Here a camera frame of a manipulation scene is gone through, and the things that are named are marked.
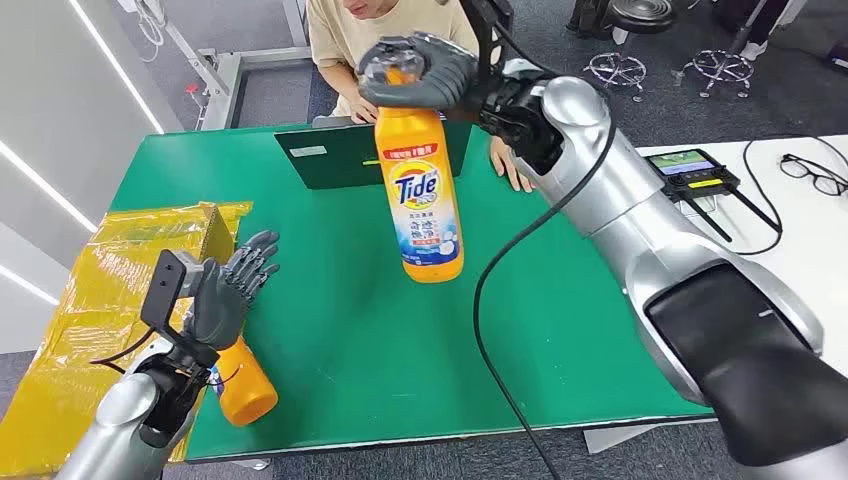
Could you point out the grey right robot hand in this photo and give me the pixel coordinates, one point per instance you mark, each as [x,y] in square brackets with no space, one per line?
[434,76]

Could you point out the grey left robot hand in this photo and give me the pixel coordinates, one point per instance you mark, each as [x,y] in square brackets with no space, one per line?
[222,301]

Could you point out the orange Tide detergent bottle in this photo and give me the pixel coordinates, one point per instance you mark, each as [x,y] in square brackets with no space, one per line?
[420,199]

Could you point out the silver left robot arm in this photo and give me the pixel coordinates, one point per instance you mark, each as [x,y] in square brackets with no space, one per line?
[132,417]

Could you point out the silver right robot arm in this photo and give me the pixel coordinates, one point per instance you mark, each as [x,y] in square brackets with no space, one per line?
[662,252]

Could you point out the orange detergent bottle lying down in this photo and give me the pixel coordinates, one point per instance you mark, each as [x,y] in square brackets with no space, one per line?
[245,387]

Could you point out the person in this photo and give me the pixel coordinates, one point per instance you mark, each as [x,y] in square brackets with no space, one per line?
[371,40]

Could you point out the person's hand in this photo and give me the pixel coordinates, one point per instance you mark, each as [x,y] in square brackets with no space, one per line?
[363,109]
[509,166]

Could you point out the dark green laptop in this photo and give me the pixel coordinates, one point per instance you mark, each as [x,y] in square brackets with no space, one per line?
[351,159]

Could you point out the yellow taped cardboard box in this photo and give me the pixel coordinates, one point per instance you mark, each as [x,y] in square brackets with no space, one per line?
[93,318]

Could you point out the green table mat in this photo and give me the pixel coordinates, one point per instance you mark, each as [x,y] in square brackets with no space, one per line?
[371,331]

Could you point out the black round stool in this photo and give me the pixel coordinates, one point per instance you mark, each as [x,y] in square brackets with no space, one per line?
[639,40]

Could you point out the black handheld remote controller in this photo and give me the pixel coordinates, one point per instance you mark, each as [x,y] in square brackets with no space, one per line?
[692,173]

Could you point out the chrome chair base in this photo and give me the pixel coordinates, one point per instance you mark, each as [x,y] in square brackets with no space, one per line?
[719,66]

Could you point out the black eyeglasses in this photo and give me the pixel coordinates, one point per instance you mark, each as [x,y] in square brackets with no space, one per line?
[813,173]

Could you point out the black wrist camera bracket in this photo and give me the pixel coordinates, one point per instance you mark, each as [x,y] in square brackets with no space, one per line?
[162,291]
[487,33]

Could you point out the grey metal frame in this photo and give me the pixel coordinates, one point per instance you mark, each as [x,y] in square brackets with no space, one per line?
[218,73]

